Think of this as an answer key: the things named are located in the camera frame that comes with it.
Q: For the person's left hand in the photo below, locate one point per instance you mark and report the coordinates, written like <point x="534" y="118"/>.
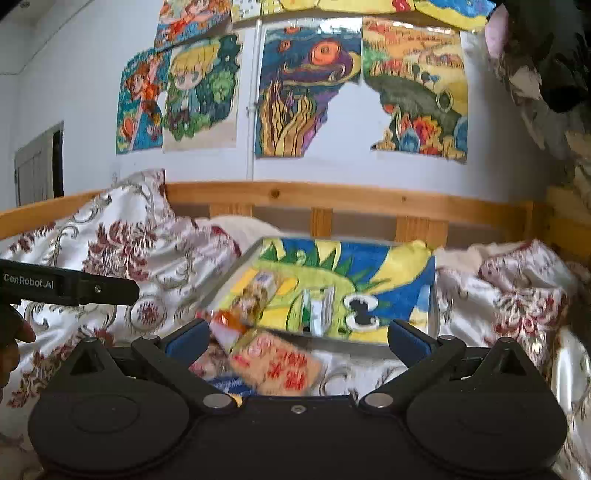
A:
<point x="10" y="350"/>

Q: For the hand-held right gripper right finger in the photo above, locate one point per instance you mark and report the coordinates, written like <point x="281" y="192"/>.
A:
<point x="407" y="341"/>

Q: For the orange snack packet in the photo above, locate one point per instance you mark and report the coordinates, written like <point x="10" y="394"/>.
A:
<point x="228" y="328"/>

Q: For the red figure wall drawing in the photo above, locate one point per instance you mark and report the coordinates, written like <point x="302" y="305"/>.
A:
<point x="191" y="21"/>

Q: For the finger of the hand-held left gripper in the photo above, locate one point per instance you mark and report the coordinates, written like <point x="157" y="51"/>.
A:
<point x="108" y="290"/>

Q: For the white pillow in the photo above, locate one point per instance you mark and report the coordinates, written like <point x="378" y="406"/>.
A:
<point x="240" y="230"/>

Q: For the navy blue snack packet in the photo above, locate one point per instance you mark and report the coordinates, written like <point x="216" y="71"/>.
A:
<point x="231" y="385"/>

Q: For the wooden bed frame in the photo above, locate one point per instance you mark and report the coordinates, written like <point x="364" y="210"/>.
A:
<point x="351" y="198"/>

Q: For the white wall pipe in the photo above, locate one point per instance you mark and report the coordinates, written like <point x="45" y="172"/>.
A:
<point x="250" y="138"/>

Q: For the peach red-print snack packet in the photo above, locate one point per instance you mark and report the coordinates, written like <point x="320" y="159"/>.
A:
<point x="277" y="364"/>

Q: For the blue yellow wall drawing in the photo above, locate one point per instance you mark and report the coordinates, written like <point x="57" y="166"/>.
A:
<point x="457" y="11"/>

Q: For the orange-haired figure wall drawing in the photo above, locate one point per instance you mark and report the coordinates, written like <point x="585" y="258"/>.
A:
<point x="141" y="106"/>

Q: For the blonde figure wall drawing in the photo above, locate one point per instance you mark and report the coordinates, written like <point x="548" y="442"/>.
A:
<point x="198" y="92"/>

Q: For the dark floral cloth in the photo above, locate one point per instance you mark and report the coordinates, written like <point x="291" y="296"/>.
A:
<point x="545" y="60"/>

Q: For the swirl and seaweed wall drawing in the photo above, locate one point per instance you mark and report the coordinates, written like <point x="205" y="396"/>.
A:
<point x="300" y="92"/>

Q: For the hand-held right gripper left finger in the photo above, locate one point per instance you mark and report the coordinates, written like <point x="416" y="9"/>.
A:
<point x="188" y="340"/>

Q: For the grey door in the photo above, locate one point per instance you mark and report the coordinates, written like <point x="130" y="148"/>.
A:
<point x="37" y="170"/>

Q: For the white green snack packet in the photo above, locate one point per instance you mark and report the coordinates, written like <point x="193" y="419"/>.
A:
<point x="321" y="311"/>

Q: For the red white snack packet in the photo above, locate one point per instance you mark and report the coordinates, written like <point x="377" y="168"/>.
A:
<point x="210" y="362"/>

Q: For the landscape wall drawing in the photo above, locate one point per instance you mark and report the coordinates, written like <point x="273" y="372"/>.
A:
<point x="415" y="92"/>

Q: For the clear nut bar packet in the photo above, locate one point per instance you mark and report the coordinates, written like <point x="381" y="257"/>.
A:
<point x="254" y="295"/>

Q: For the painted metal-edged tray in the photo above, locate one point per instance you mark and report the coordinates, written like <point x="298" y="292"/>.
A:
<point x="369" y="272"/>

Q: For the floral satin blanket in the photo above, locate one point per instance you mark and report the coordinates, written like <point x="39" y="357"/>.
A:
<point x="115" y="240"/>

